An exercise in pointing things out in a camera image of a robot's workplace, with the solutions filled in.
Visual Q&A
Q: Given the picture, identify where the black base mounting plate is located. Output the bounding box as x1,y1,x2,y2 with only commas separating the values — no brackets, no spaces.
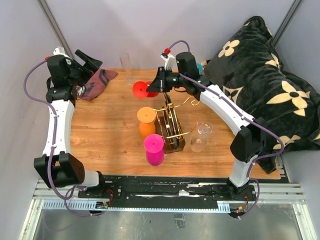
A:
77,173,258,211

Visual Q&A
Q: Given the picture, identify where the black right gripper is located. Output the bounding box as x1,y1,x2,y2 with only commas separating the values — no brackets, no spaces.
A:
146,66,188,93

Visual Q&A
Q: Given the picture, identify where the black floral blanket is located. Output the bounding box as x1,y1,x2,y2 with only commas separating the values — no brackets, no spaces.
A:
204,16,320,174

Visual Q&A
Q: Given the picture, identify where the aluminium frame rail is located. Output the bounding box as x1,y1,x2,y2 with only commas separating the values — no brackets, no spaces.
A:
36,0,74,57

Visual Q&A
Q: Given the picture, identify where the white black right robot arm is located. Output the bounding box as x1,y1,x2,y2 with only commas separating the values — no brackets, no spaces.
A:
147,50,266,200

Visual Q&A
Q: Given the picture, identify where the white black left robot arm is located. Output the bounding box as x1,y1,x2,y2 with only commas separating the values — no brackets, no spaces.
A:
33,46,107,198

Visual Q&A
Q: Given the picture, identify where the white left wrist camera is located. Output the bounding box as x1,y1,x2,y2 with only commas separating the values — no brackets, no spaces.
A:
52,46,72,66

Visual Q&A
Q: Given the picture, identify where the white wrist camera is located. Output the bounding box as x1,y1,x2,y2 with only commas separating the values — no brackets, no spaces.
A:
52,46,72,66
160,48,176,70

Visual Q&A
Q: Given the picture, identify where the blue wine glass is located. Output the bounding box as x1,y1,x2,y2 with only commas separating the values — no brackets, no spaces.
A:
196,63,203,75

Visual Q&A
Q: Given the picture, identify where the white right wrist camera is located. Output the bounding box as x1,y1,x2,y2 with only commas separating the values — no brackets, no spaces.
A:
160,48,176,70

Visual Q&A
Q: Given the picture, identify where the gold wire glass rack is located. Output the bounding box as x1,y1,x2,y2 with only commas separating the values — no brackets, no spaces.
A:
153,93,195,155

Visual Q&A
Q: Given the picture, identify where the red wine glass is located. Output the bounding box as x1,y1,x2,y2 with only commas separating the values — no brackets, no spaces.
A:
132,81,159,99

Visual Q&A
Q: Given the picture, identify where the clear champagne flute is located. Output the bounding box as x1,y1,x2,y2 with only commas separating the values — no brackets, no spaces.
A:
119,52,135,86

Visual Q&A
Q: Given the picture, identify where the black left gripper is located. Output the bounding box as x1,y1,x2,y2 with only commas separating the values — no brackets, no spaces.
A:
67,50,103,87

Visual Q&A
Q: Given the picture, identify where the clear round wine glass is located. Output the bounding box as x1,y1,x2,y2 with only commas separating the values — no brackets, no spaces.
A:
190,121,214,153

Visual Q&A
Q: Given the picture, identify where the pink wine glass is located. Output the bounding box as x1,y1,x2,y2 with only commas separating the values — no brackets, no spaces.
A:
143,134,165,166

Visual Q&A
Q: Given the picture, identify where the orange wine glass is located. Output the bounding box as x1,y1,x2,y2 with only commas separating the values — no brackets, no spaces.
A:
137,106,156,140

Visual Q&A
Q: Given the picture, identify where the maroon printed t-shirt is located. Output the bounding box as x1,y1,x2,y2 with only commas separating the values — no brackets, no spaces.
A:
82,68,118,101

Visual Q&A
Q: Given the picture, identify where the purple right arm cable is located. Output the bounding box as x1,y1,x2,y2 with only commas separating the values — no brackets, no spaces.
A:
167,40,285,221

